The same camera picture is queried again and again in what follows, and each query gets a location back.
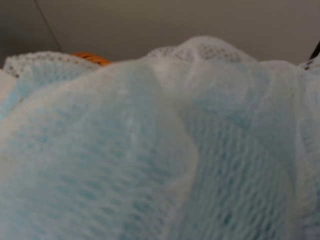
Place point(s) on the blue mesh bath loofah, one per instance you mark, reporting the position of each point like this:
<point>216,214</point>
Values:
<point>198,141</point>

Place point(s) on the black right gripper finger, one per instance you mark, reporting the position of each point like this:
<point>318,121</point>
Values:
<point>316,52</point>

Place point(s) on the orange wicker basket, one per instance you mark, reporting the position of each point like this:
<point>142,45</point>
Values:
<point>91,57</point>

